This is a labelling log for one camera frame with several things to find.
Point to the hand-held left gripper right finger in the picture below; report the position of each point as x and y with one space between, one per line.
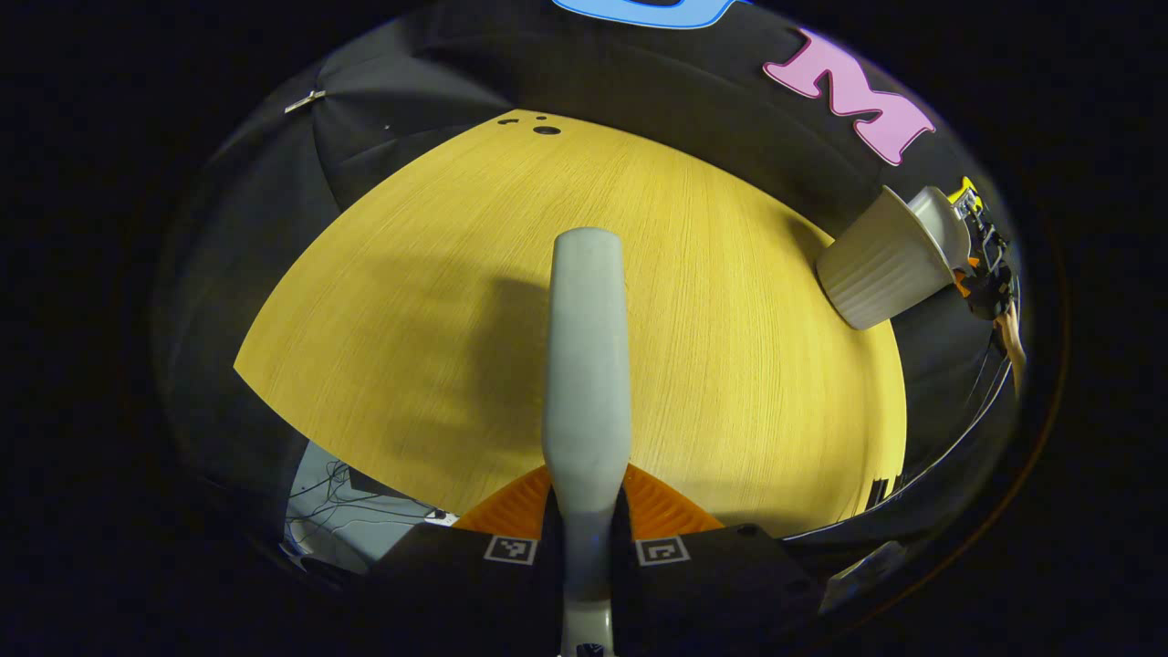
712 584

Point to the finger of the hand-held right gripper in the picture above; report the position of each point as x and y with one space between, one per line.
966 278

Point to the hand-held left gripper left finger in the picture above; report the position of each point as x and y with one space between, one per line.
456 584

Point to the white ribbed garbage bin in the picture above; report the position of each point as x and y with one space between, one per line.
876 265

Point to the small white broom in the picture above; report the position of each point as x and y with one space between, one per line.
587 365

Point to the black backdrop cloth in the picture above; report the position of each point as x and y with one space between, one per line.
438 82

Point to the silver metal clip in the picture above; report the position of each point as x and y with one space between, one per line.
305 100

